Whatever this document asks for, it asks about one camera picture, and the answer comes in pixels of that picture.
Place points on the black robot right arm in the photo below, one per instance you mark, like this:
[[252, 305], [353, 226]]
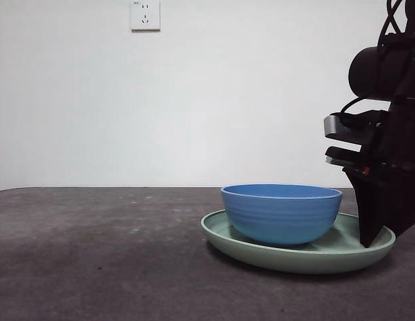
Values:
[[377, 73]]

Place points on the white wall socket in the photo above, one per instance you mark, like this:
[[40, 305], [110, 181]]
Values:
[[146, 16]]

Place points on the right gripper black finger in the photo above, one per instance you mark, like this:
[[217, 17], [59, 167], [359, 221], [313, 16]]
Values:
[[372, 207], [406, 207]]

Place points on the blue ribbed bowl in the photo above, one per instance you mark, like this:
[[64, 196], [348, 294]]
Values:
[[280, 217]]

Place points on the pale green plate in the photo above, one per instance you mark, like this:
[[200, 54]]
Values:
[[294, 261]]

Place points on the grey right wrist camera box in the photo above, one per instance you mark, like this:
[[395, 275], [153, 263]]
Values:
[[332, 127]]

